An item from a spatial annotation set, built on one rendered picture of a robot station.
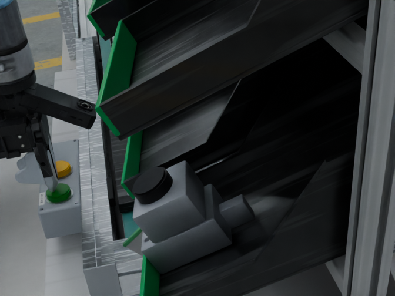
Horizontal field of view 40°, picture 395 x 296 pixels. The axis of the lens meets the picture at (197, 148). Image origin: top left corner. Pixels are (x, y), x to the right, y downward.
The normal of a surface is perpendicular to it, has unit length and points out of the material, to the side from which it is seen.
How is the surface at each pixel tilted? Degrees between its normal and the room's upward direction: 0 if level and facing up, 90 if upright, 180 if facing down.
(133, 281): 90
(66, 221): 90
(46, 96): 32
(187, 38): 25
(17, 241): 0
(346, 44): 90
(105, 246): 0
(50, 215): 90
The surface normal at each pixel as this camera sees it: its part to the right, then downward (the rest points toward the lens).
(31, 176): 0.20, 0.57
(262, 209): -0.50, -0.72
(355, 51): -0.98, 0.18
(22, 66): 0.80, 0.28
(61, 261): -0.08, -0.83
